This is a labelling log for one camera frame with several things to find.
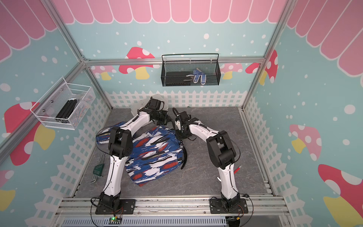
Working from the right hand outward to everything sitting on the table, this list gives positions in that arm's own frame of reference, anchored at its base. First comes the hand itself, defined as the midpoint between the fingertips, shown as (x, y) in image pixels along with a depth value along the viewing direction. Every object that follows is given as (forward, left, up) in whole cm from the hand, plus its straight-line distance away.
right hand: (179, 137), depth 97 cm
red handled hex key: (-33, -25, +22) cm, 47 cm away
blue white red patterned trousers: (-10, +15, +2) cm, 18 cm away
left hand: (+13, +5, +6) cm, 15 cm away
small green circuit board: (-47, +33, -6) cm, 57 cm away
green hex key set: (-23, +49, -2) cm, 54 cm away
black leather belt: (-7, -2, -1) cm, 7 cm away
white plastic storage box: (+26, +28, +9) cm, 39 cm away
